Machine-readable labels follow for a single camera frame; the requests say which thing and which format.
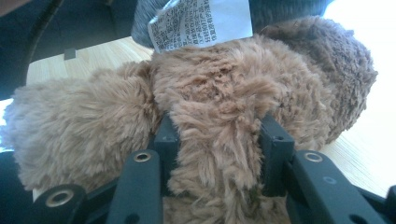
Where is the brown plush teddy bear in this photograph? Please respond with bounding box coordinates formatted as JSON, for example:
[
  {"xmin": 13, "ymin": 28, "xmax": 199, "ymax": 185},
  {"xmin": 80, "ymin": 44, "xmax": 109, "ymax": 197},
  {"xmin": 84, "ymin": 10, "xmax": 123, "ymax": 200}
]
[{"xmin": 3, "ymin": 0, "xmax": 379, "ymax": 224}]

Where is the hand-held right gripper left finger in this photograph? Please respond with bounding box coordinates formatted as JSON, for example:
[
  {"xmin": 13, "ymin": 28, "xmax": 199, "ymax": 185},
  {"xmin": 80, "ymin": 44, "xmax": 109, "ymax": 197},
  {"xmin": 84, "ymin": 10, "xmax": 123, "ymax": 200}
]
[{"xmin": 105, "ymin": 114, "xmax": 182, "ymax": 224}]

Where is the left hand-held gripper black cable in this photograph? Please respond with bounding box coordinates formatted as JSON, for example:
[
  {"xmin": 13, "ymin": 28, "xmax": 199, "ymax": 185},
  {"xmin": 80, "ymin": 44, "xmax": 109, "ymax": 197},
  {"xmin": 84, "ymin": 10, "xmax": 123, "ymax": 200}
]
[{"xmin": 26, "ymin": 0, "xmax": 64, "ymax": 68}]

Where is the grey knitted hat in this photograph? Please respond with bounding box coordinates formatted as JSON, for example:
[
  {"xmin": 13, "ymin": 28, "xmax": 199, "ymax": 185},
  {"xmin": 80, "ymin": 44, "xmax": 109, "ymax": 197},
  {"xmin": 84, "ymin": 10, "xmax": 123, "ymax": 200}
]
[{"xmin": 130, "ymin": 0, "xmax": 335, "ymax": 49}]

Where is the grey tape strip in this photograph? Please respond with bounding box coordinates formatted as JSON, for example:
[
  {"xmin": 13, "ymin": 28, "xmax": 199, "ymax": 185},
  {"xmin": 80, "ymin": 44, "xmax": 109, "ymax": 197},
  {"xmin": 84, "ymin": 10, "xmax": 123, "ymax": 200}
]
[{"xmin": 63, "ymin": 48, "xmax": 78, "ymax": 61}]

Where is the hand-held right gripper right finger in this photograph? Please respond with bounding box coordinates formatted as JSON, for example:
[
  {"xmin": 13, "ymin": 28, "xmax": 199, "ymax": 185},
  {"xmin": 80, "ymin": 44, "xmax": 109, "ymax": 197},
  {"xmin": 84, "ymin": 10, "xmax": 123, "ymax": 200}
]
[{"xmin": 257, "ymin": 112, "xmax": 388, "ymax": 224}]

